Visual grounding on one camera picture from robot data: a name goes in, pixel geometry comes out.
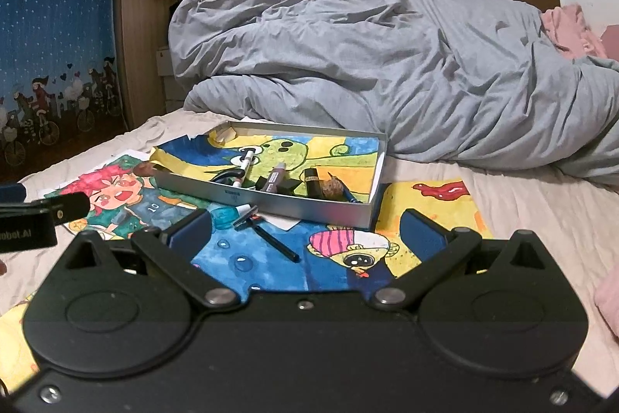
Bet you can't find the beige bed sheet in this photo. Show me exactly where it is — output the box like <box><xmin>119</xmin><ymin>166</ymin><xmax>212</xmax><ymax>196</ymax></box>
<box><xmin>0</xmin><ymin>110</ymin><xmax>619</xmax><ymax>394</ymax></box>

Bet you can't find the white marker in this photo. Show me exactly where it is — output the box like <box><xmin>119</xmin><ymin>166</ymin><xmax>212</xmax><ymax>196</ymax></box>
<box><xmin>234</xmin><ymin>149</ymin><xmax>256</xmax><ymax>189</ymax></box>

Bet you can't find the pink cloth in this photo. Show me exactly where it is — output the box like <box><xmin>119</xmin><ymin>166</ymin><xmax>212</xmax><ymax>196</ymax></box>
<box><xmin>539</xmin><ymin>4</ymin><xmax>619</xmax><ymax>60</ymax></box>

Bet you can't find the small black tool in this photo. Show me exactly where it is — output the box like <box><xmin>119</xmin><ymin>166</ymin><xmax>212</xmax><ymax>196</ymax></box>
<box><xmin>212</xmin><ymin>168</ymin><xmax>245</xmax><ymax>186</ymax></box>

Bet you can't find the red-haired boy drawing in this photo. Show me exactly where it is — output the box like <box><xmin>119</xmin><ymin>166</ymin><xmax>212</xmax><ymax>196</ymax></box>
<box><xmin>43</xmin><ymin>149</ymin><xmax>204</xmax><ymax>240</ymax></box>

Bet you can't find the yellow drawing sheet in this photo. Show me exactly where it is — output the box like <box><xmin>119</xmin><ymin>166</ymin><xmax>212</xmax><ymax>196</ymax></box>
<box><xmin>0</xmin><ymin>297</ymin><xmax>40</xmax><ymax>392</ymax></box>

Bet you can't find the light wooden board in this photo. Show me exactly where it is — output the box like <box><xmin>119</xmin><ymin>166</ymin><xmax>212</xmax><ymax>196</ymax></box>
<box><xmin>113</xmin><ymin>0</ymin><xmax>194</xmax><ymax>128</ymax></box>

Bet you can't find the green monster drawing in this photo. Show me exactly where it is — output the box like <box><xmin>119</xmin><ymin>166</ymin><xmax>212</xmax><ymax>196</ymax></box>
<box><xmin>150</xmin><ymin>127</ymin><xmax>380</xmax><ymax>203</ymax></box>

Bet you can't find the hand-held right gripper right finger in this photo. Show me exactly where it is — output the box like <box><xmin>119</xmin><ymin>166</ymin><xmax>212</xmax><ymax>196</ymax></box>
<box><xmin>370</xmin><ymin>208</ymin><xmax>557</xmax><ymax>310</ymax></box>

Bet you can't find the silver metal box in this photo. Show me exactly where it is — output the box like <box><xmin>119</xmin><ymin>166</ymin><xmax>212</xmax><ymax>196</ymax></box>
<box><xmin>149</xmin><ymin>120</ymin><xmax>389</xmax><ymax>231</ymax></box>

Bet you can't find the black yellow marker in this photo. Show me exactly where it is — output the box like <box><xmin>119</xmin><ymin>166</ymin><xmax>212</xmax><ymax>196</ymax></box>
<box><xmin>304</xmin><ymin>168</ymin><xmax>321</xmax><ymax>200</ymax></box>

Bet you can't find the blue printed wall cloth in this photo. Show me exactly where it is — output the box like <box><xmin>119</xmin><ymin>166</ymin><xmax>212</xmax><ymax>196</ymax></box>
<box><xmin>0</xmin><ymin>0</ymin><xmax>127</xmax><ymax>182</ymax></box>

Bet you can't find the teal nail polish bottle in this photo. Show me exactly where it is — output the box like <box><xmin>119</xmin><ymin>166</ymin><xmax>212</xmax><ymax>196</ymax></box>
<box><xmin>212</xmin><ymin>208</ymin><xmax>238</xmax><ymax>230</ymax></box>

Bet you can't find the blue and yellow drawing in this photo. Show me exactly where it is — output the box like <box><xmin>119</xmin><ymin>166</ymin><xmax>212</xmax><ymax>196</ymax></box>
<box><xmin>63</xmin><ymin>178</ymin><xmax>494</xmax><ymax>295</ymax></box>

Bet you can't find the black handled razor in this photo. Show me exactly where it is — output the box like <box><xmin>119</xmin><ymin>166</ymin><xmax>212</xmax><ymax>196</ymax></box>
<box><xmin>232</xmin><ymin>204</ymin><xmax>301</xmax><ymax>262</ymax></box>

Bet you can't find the purple marker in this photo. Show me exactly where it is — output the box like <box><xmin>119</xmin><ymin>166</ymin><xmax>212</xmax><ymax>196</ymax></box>
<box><xmin>261</xmin><ymin>162</ymin><xmax>287</xmax><ymax>192</ymax></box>

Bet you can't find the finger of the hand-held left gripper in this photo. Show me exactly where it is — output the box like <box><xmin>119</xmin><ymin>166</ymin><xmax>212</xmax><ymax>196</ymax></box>
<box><xmin>41</xmin><ymin>193</ymin><xmax>92</xmax><ymax>227</ymax></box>
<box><xmin>0</xmin><ymin>182</ymin><xmax>28</xmax><ymax>204</ymax></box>

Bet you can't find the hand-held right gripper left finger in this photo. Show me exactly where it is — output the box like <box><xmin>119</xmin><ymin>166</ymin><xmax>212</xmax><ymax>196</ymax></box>
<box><xmin>63</xmin><ymin>207</ymin><xmax>243</xmax><ymax>310</ymax></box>

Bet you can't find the grey duvet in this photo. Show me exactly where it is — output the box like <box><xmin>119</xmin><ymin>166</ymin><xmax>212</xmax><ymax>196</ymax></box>
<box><xmin>168</xmin><ymin>0</ymin><xmax>619</xmax><ymax>187</ymax></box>

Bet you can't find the blue screwdriver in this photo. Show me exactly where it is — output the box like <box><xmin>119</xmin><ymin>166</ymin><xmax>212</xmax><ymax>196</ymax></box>
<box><xmin>326</xmin><ymin>171</ymin><xmax>363</xmax><ymax>204</ymax></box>

